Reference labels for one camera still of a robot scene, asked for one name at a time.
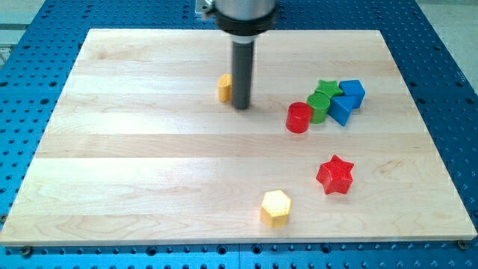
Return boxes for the yellow heart block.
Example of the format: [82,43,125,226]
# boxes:
[217,73,232,102]

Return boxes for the green star block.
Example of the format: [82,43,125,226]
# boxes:
[314,79,344,99]

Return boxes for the light wooden board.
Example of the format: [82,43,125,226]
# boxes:
[1,29,477,246]

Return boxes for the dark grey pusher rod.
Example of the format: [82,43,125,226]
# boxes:
[232,41,255,109]

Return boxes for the green cylinder block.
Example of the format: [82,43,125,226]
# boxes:
[307,92,330,124]

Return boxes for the red star block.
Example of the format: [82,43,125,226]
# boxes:
[316,155,354,194]

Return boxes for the red cylinder block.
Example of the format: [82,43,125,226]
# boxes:
[285,102,313,134]

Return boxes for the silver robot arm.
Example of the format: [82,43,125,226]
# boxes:
[195,0,278,44]

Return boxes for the blue triangle block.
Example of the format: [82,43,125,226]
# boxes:
[327,96,356,126]

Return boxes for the yellow hexagon block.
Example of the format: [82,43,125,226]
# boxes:
[261,190,292,229]

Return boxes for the blue cube block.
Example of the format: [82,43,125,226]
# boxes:
[338,79,365,108]

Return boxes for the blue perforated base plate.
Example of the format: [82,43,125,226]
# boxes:
[1,1,477,268]

